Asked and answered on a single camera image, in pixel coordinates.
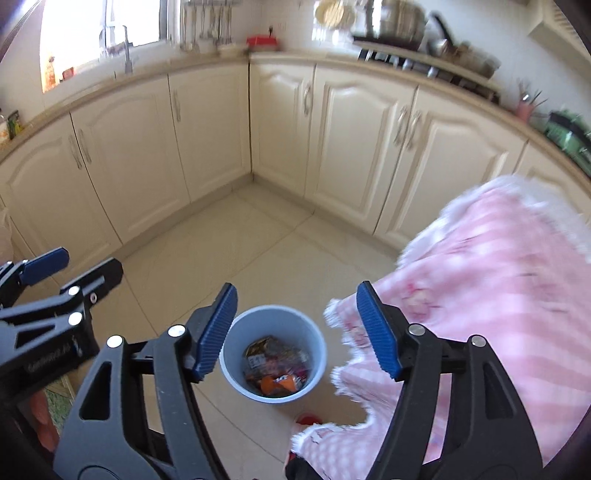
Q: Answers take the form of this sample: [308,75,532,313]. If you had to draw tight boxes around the gold foil snack bag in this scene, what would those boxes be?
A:
[243,336,279,381]

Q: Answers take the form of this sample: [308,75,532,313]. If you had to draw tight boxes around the blue plastic trash bucket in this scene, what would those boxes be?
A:
[219,305,328,405]

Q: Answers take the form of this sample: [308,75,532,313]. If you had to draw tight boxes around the kitchen window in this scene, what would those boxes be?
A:
[39,1,168,79]

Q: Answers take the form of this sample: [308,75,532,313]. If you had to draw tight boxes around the person's left hand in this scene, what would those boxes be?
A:
[29,391,59,452]

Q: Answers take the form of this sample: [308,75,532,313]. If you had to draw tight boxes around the pink checkered tablecloth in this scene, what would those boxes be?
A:
[284,175,590,479]

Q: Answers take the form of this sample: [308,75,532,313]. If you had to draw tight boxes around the chrome faucet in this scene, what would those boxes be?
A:
[103,1,133,75]

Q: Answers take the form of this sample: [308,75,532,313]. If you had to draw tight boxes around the cream lower cabinets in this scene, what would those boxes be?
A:
[1,54,590,278]

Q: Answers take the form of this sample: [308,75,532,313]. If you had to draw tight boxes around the hanging utensil rack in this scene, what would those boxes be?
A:
[178,1,239,53]

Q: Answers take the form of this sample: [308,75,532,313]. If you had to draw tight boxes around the red box on counter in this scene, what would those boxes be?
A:
[246,26,280,52]

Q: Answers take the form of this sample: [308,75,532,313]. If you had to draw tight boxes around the green electric cooker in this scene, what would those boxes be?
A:
[544,109,591,177]

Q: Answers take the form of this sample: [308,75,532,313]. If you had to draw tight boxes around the pink chopstick holder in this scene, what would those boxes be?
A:
[514,79,546,123]

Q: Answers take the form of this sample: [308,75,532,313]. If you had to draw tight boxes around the black gas stove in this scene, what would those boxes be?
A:
[353,37,501,105]

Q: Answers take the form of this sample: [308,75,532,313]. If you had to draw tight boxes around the yellow round steamer tray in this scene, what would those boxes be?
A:
[315,0,356,30]

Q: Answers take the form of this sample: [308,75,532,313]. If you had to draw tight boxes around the steel wok with lid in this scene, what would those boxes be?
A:
[427,12,501,79]

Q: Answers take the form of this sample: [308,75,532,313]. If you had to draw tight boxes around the stainless steel steamer pot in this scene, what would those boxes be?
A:
[352,0,427,51]

